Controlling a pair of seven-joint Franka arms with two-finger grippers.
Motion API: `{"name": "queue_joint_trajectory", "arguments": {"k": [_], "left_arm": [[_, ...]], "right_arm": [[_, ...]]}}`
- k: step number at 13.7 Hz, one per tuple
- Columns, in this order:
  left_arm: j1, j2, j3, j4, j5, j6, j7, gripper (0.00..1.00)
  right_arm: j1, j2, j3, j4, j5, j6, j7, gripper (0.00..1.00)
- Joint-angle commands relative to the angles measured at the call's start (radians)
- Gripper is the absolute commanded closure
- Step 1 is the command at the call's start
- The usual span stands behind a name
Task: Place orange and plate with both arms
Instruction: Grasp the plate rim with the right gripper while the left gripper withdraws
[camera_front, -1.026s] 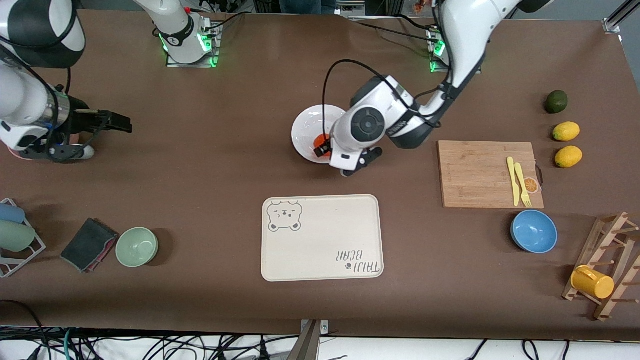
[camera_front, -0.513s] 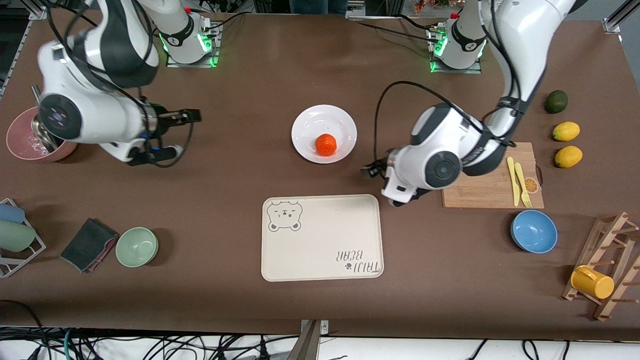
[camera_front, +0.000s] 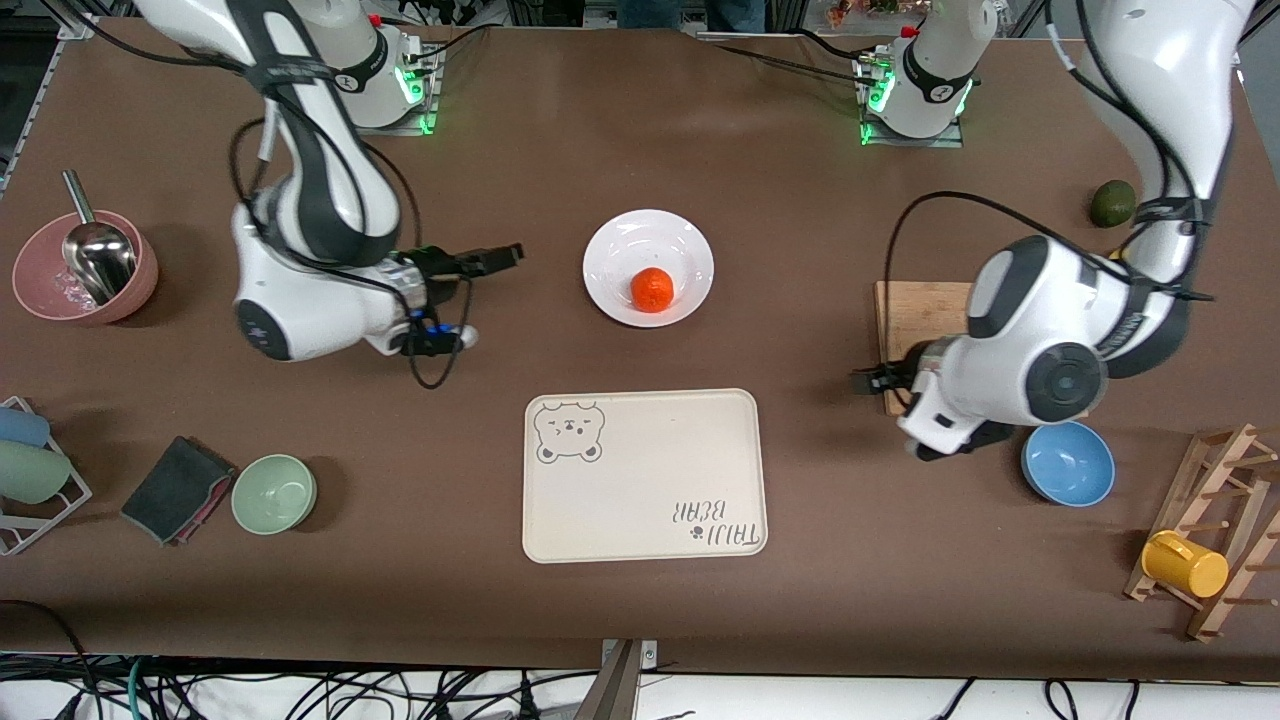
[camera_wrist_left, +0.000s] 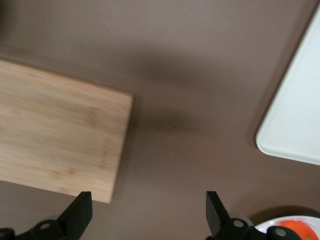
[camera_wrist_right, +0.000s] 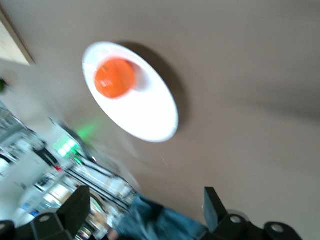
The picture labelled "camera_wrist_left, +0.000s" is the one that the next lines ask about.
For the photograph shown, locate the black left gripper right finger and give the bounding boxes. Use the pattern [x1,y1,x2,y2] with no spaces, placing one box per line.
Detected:
[205,191,300,240]

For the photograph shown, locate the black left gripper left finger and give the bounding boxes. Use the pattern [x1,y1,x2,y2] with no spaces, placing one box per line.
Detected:
[0,191,94,240]

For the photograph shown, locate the white round plate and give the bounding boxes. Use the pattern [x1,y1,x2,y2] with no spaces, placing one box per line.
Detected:
[253,215,320,240]

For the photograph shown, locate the orange fruit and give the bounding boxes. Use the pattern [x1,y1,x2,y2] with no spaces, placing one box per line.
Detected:
[277,219,320,240]

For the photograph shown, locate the wooden cutting board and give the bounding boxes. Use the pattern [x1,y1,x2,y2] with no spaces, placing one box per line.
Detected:
[0,59,135,204]

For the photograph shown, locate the cream bear print tray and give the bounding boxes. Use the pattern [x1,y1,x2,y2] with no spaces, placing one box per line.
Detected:
[255,0,320,166]

